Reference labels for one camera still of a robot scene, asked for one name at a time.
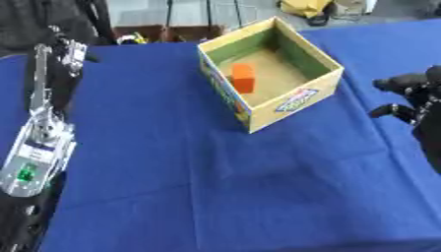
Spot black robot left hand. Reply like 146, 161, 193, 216
22, 25, 100, 116

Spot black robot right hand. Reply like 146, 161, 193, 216
366, 64, 441, 175

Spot tan cardboard box green inside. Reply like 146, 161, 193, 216
196, 16, 347, 134

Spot yellow green toy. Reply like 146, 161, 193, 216
115, 31, 151, 45

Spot yellow bag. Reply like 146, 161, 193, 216
279, 0, 337, 20

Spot black tripod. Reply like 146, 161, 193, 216
161, 0, 247, 33

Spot orange block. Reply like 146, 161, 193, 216
230, 62, 259, 95

